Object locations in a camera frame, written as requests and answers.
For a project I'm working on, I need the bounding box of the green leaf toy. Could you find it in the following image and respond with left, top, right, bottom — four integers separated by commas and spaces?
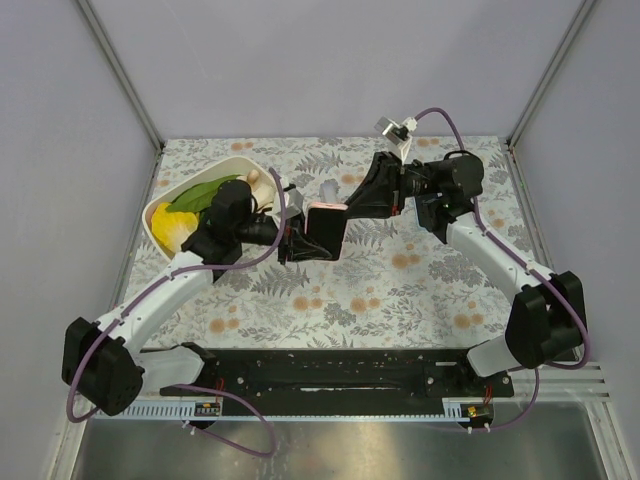
166, 175, 238, 213

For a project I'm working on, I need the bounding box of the floral patterned table mat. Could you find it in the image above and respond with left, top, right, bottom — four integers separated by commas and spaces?
147, 137, 511, 348

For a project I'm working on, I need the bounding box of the beige mushroom toy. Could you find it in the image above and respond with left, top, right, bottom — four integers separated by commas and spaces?
236, 170, 260, 185

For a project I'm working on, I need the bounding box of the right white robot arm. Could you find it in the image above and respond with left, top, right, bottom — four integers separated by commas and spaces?
346, 150, 591, 377

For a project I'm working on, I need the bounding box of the aluminium frame rail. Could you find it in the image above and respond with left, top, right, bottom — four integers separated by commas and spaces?
73, 0, 165, 153

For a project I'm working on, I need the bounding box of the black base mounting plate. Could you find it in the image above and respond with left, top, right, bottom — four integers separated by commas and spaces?
160, 349, 514, 418

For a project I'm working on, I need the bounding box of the yellow cabbage toy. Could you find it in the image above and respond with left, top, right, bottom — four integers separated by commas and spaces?
151, 202, 199, 253

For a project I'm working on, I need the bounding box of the white slotted cable duct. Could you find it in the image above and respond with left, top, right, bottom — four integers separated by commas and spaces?
95, 397, 223, 421

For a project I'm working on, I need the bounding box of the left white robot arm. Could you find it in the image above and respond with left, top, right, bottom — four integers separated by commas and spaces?
62, 178, 335, 422

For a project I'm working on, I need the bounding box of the black phone blue case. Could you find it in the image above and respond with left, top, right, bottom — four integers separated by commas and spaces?
415, 195, 440, 232

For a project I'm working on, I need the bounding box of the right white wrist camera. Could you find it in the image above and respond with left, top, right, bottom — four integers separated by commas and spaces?
375, 117, 418, 163

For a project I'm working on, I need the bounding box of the cream oval plastic tray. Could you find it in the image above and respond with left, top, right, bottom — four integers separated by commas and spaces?
142, 156, 280, 262

